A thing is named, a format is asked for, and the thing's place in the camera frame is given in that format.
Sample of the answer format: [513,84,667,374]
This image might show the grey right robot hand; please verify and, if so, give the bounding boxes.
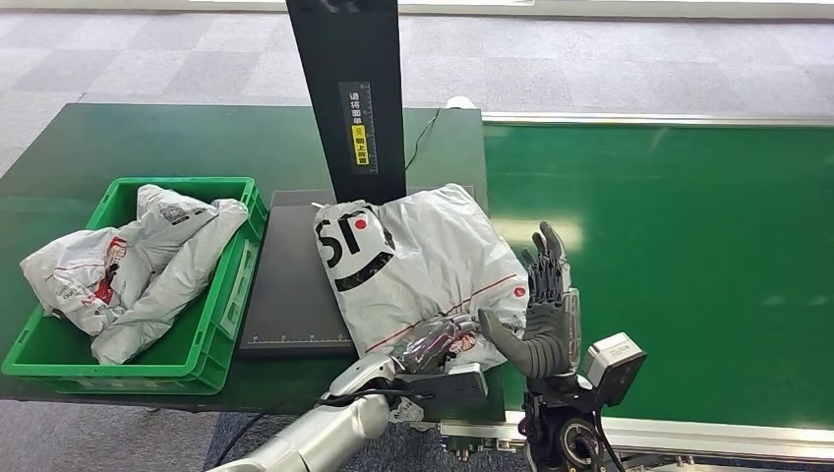
[477,221,582,382]

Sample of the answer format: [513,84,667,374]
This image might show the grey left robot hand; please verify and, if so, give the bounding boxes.
[389,315,485,377]

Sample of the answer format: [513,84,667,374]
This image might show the large white courier bag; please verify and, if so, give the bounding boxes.
[314,183,531,424]

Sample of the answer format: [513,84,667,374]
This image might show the metal connectors under conveyor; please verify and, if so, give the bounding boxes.
[446,435,522,463]

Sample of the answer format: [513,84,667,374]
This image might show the green conveyor belt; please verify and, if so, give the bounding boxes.
[482,121,834,432]

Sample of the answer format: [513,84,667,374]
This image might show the black and yellow column label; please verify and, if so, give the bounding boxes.
[337,81,380,176]

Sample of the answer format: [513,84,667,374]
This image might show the green plastic crate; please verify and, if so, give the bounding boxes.
[1,177,269,396]

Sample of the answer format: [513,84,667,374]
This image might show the plain white courier bag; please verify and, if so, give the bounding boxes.
[89,198,250,366]

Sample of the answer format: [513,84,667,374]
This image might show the white bag with QR label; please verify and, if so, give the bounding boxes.
[134,184,219,264]

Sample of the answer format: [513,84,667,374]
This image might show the black scanner column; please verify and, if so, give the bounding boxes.
[285,0,409,207]

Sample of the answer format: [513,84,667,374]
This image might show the white bag with red print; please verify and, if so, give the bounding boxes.
[19,225,142,337]

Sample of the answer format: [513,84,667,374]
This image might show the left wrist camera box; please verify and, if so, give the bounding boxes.
[390,363,491,422]

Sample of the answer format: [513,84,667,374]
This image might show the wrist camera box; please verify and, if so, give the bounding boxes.
[390,363,491,422]
[583,331,648,411]

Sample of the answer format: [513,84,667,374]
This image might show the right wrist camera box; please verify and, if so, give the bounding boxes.
[583,331,648,411]

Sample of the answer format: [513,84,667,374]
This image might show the black scanner base plate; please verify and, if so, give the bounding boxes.
[237,187,491,360]

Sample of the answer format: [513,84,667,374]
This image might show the silver conveyor frame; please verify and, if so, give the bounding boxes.
[438,110,834,467]

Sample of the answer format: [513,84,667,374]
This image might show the thin black power cable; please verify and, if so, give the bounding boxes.
[404,107,443,173]

